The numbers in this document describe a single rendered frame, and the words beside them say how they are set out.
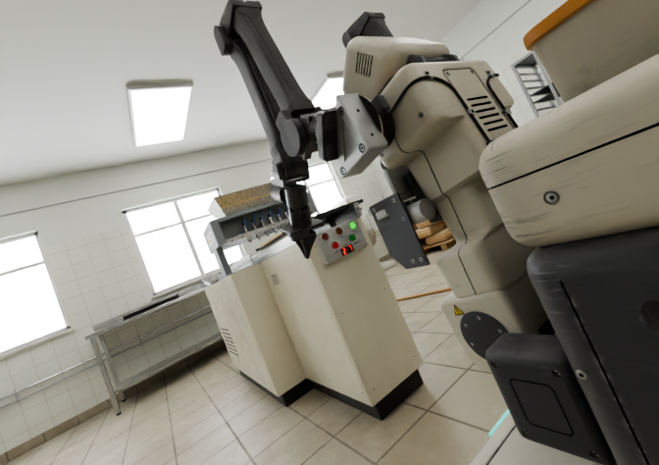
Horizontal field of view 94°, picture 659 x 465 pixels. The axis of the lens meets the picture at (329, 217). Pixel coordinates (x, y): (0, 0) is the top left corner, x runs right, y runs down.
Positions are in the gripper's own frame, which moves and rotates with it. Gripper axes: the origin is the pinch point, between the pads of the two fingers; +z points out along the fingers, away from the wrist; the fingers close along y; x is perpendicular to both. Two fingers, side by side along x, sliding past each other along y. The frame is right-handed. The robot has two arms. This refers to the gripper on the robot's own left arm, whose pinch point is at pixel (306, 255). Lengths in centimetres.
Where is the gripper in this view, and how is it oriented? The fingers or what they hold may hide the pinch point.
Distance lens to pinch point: 86.1
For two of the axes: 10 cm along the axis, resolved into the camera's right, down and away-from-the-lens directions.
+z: 1.3, 9.4, 3.2
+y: -8.0, 2.9, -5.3
